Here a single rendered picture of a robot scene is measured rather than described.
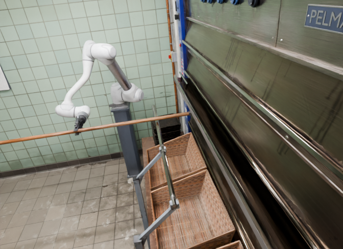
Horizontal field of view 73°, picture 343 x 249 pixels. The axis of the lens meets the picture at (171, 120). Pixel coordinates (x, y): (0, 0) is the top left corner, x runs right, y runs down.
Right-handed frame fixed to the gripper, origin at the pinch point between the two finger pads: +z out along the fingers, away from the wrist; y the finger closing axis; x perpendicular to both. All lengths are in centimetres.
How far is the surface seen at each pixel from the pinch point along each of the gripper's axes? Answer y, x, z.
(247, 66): -61, -101, 82
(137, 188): 32, -42, 42
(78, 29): -62, 4, -121
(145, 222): 70, -43, 42
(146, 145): 62, -50, -55
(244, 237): 24, -98, 98
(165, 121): 32, -75, -50
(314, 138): -55, -99, 126
